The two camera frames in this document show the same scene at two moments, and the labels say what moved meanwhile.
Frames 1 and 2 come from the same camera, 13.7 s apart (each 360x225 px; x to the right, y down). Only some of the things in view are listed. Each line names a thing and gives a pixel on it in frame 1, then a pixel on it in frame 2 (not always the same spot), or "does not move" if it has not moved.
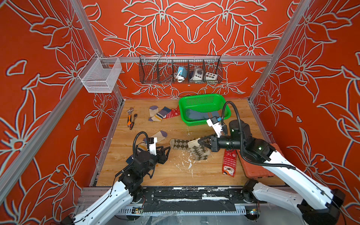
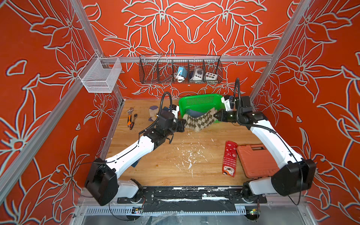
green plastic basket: x=196 y=109 does not move
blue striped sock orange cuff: x=193 y=113 does not move
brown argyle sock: x=199 y=152 -> x=198 y=123
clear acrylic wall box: x=101 y=74 does not move
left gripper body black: x=159 y=159 -> x=177 y=127
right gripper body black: x=227 y=143 -> x=230 y=116
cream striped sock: x=156 y=116 does not move
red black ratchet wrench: x=135 y=116 does not move
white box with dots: x=211 y=76 does not move
